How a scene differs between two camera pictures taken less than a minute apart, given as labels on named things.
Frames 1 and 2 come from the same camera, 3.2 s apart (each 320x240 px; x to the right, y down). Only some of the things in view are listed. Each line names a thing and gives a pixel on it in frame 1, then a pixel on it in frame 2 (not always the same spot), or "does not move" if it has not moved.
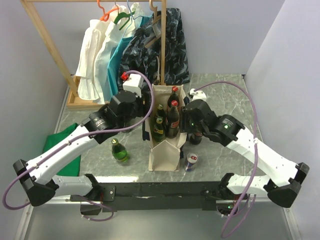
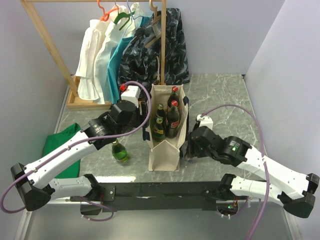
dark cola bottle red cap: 174,96 does not move
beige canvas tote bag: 164,155 does not move
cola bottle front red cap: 172,121 does not move
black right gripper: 184,124 → 192,145
